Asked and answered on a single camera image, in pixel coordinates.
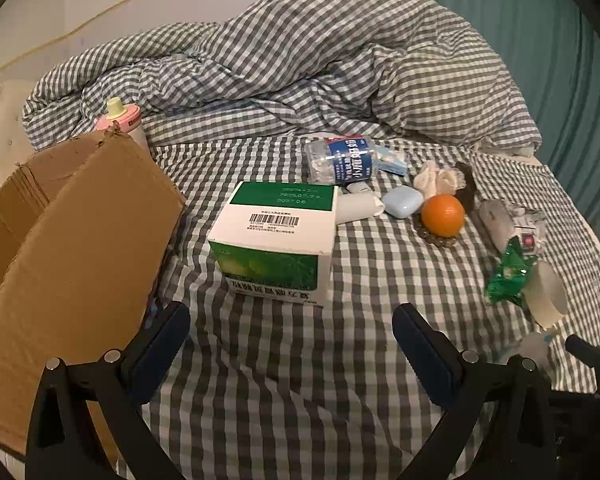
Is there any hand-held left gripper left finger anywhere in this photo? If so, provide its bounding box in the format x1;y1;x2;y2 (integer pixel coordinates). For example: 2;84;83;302
25;301;191;480

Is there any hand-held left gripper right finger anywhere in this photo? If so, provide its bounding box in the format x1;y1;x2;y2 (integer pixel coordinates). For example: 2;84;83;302
392;302;566;480

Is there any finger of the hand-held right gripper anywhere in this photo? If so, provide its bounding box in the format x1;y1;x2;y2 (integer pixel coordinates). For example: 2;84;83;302
564;334;600;411

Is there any beige tape roll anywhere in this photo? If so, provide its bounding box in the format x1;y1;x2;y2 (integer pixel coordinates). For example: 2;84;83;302
525;260;568;328

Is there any brown cardboard box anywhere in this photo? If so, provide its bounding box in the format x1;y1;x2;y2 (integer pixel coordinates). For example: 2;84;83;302
0;130;188;456

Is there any white tube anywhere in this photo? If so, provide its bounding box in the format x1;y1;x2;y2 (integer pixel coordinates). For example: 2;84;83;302
336;182;385;225

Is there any green and white carton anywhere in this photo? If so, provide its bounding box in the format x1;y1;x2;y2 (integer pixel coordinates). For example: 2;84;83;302
207;181;342;306

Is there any clear bottle with blue label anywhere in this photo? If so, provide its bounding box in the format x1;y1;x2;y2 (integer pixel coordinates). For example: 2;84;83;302
305;135;381;186

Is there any clear plastic wrapper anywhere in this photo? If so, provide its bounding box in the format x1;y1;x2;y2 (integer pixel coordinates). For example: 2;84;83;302
500;330;553;366

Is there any green snack packet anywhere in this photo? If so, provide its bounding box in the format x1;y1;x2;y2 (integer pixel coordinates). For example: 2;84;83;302
485;236;538;307

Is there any orange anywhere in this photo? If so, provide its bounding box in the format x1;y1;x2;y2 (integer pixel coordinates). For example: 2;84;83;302
421;194;467;238

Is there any grey checked bedsheet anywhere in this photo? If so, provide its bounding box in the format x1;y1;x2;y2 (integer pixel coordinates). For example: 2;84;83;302
115;132;600;480

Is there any light blue case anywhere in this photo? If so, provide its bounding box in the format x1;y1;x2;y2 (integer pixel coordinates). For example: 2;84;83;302
381;185;426;218

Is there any dark hair scrunchie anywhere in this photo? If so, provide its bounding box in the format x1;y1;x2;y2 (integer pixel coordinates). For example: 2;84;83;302
452;161;478;211

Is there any blue and white small packet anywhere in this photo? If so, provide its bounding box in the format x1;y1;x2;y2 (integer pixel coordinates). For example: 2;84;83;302
375;144;410;176

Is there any teal curtain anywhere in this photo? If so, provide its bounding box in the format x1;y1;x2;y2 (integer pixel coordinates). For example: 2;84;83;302
420;0;600;221

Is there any grey checked duvet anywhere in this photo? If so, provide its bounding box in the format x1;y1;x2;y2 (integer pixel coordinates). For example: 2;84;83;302
22;0;543;153

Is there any brown bead bracelet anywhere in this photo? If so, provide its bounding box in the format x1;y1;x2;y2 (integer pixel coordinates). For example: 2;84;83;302
420;220;463;248

